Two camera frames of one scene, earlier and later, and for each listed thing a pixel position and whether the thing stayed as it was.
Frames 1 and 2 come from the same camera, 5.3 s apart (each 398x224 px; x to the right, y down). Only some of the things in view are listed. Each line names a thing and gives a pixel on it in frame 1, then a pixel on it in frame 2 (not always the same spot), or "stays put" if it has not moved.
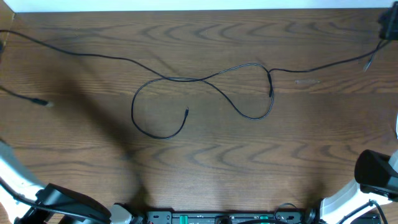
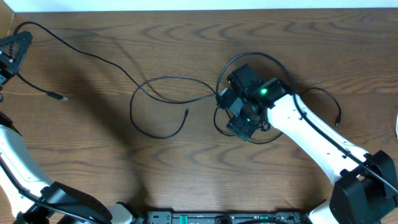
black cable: (374, 53) → (280, 133)
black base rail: (168, 217) stays put
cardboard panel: (6, 18) stays put
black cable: (171, 78) → (137, 88)
